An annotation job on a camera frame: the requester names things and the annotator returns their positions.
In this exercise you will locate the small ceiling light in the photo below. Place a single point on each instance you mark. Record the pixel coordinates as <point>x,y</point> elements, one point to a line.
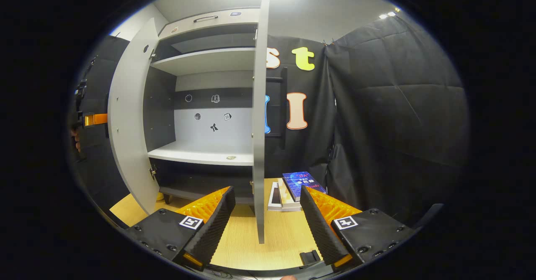
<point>387,15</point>

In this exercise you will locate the black backdrop cloth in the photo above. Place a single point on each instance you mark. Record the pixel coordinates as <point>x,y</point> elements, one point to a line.
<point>398,104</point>

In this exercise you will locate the grey cabinet shelf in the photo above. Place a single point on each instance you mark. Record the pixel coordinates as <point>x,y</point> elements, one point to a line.
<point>205,60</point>
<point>201,151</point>

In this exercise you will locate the grey double-door shoe cabinet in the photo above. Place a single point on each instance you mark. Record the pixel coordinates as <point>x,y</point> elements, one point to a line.
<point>217,79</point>

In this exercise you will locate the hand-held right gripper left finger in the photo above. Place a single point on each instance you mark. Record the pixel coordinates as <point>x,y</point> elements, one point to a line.
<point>215,223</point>

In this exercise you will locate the grey shoe cabinet door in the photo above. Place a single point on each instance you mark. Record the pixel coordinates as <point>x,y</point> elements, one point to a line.
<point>259,104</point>
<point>130,125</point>

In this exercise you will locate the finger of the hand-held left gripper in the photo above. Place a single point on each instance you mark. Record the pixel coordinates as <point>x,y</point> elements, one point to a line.
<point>97,119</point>

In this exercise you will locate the blue book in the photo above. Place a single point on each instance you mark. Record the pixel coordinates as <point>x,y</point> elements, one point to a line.
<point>302,183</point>

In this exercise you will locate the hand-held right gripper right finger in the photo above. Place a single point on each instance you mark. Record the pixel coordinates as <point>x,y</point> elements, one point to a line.
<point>320,225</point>

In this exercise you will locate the flat white box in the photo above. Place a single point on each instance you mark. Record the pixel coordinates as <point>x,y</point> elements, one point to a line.
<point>274,198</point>

